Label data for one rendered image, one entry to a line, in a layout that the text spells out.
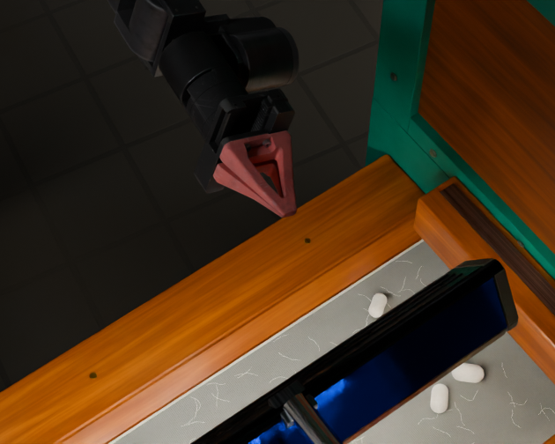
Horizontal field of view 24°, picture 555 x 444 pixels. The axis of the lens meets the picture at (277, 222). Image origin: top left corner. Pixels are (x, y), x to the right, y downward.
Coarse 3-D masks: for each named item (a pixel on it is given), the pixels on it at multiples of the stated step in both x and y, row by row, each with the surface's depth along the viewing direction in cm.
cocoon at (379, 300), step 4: (376, 296) 158; (380, 296) 157; (384, 296) 158; (372, 300) 158; (376, 300) 157; (380, 300) 157; (384, 300) 157; (372, 304) 157; (376, 304) 157; (380, 304) 157; (384, 304) 157; (372, 308) 157; (376, 308) 157; (380, 308) 157; (372, 312) 157; (376, 312) 157; (380, 312) 157; (376, 316) 157
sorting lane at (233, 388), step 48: (384, 288) 160; (288, 336) 157; (336, 336) 157; (240, 384) 153; (480, 384) 153; (528, 384) 153; (144, 432) 150; (192, 432) 150; (384, 432) 150; (432, 432) 150; (480, 432) 150; (528, 432) 150
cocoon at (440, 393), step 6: (438, 384) 151; (432, 390) 151; (438, 390) 151; (444, 390) 151; (432, 396) 151; (438, 396) 150; (444, 396) 150; (432, 402) 150; (438, 402) 150; (444, 402) 150; (432, 408) 150; (438, 408) 150; (444, 408) 150
